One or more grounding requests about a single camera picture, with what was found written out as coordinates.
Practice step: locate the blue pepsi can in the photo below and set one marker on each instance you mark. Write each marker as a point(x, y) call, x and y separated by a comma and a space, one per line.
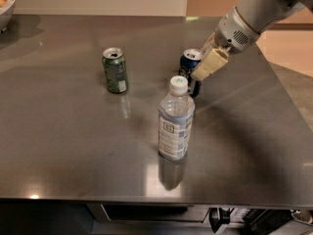
point(188, 62)

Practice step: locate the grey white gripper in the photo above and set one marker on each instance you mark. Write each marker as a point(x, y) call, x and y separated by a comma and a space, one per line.
point(232, 32)

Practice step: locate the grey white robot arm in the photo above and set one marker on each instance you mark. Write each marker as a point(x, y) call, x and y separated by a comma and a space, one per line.
point(262, 14)

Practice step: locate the white bowl with fruit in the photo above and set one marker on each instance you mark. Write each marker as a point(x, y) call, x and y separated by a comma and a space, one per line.
point(7, 8)

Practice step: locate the green soda can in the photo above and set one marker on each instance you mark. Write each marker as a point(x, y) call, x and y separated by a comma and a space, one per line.
point(115, 70)

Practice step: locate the dark equipment under counter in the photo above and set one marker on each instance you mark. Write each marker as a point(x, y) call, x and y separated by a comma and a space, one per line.
point(232, 221)

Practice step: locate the clear blue plastic bottle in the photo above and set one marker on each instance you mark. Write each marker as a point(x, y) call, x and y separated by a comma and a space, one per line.
point(175, 118)

